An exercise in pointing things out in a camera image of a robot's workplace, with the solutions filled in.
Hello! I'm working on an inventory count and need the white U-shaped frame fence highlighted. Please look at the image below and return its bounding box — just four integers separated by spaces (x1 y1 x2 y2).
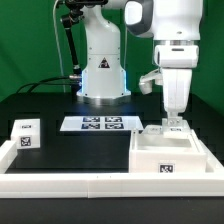
0 140 224 198

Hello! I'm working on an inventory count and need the white marker tag sheet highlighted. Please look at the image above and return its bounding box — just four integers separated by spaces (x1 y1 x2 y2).
60 116 143 132

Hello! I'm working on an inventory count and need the white cabinet top block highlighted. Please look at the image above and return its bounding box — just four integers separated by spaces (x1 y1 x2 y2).
11 119 41 149

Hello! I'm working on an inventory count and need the white cabinet body box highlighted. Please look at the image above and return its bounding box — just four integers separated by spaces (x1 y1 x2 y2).
128 130 207 173

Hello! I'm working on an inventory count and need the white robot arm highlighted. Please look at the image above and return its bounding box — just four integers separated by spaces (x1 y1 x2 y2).
78 0 203 125

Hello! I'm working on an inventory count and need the black cable bundle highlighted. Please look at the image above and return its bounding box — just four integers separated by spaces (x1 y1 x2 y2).
15 75 83 94

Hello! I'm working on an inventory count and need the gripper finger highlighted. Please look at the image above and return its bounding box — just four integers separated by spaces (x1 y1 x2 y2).
174 113 183 126
167 112 174 126

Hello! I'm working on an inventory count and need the grey thin cable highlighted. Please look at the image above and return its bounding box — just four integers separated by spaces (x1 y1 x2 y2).
52 0 67 94

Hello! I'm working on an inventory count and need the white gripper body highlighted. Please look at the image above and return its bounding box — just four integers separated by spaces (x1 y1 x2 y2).
161 68 192 113

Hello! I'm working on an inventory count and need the white cabinet door panel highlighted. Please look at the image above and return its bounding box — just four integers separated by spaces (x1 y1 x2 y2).
162 118 191 139
143 125 162 135

